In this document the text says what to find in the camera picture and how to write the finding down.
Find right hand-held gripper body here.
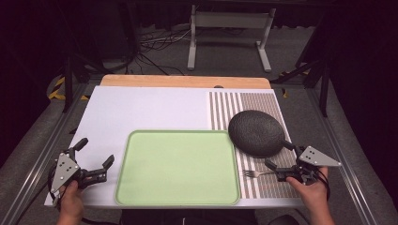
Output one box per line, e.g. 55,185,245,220
276,145,343,186

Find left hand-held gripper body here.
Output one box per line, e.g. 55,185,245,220
49,149,108,194

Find silver metal fork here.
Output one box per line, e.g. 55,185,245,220
242,169,278,179

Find person's left hand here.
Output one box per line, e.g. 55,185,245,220
57,180,85,218

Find person's right hand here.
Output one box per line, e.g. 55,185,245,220
285,166,330,214

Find dark grey speckled pan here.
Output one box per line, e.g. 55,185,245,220
227,109,287,158

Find brown white striped mat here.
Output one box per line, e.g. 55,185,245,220
207,90,302,200

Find yellow black hazard tape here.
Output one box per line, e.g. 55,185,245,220
46,76,91,102
279,70,312,99

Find black stand legs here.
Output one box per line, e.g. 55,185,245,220
61,55,106,114
269,58,330,119

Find white board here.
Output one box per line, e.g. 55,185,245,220
43,85,306,210

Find light green plastic tray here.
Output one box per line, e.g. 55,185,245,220
115,129,241,207

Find wooden table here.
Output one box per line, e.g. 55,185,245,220
99,74,273,90

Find grey metal stand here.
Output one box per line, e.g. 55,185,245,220
186,4,277,74

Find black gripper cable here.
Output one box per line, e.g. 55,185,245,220
318,169,332,202
46,167,61,207

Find aluminium frame rail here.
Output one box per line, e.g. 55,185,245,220
0,83,92,225
304,87,380,225

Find bundle of floor cables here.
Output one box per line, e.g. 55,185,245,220
135,26,192,77

